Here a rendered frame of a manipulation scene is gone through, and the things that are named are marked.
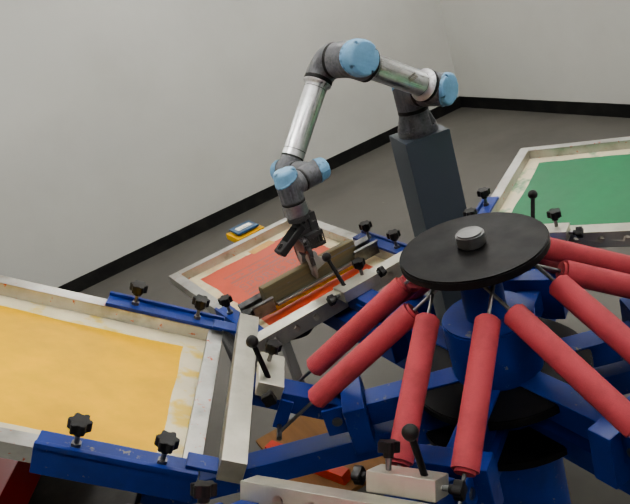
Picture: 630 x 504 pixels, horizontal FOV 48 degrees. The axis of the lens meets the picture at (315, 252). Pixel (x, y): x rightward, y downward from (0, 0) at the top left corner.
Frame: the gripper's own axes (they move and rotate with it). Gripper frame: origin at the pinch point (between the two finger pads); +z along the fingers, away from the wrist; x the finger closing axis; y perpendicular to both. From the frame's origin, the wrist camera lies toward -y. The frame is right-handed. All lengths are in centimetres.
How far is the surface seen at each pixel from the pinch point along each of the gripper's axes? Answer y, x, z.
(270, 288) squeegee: -15.0, -1.5, -2.9
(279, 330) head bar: -25.5, -25.6, -2.0
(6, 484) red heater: -101, -36, -8
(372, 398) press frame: -26, -70, 0
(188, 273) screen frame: -23, 57, 4
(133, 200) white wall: 35, 368, 52
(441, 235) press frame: 0, -74, -30
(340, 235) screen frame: 25.5, 21.2, 2.9
